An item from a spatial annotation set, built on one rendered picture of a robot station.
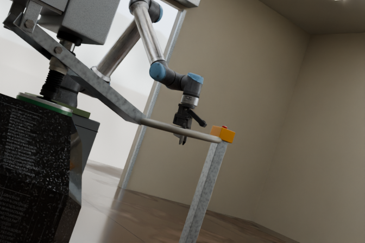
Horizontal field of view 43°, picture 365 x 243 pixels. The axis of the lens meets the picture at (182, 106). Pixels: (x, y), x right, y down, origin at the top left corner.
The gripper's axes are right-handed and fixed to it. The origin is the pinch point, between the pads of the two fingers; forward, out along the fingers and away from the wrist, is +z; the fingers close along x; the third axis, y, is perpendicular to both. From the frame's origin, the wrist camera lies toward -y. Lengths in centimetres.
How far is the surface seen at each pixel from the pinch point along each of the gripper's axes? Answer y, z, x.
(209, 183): -2, 23, -72
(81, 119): 66, 1, -6
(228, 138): -7, -10, -74
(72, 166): 7, 16, 92
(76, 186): 5, 22, 91
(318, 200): -73, 48, -629
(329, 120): -61, -99, -654
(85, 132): 63, 8, -10
